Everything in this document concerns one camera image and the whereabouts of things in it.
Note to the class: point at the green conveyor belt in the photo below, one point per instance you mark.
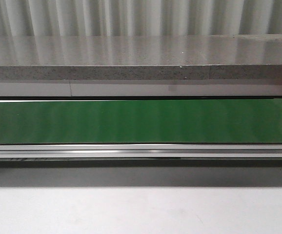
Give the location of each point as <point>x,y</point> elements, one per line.
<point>142,121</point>

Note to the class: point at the grey stone counter slab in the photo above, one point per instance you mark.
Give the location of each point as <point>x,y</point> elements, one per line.
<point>244,66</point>

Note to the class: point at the white pleated curtain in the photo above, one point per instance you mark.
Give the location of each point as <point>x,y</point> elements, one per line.
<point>139,17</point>

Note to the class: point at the aluminium conveyor front rail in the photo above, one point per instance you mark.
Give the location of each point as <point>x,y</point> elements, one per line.
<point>141,155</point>

